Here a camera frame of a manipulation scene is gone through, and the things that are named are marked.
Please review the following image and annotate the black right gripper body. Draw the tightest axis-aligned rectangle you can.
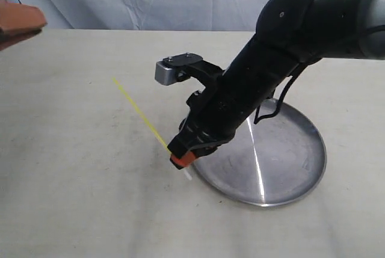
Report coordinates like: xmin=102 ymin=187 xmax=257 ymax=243
xmin=167 ymin=89 xmax=235 ymax=158

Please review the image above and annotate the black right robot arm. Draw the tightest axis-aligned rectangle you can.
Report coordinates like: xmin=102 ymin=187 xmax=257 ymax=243
xmin=164 ymin=0 xmax=384 ymax=169

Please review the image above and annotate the round metal plate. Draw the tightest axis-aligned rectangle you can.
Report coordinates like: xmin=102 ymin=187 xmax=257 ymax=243
xmin=192 ymin=103 xmax=327 ymax=207

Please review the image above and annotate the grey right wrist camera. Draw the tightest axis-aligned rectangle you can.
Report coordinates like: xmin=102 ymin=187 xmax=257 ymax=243
xmin=155 ymin=53 xmax=224 ymax=87

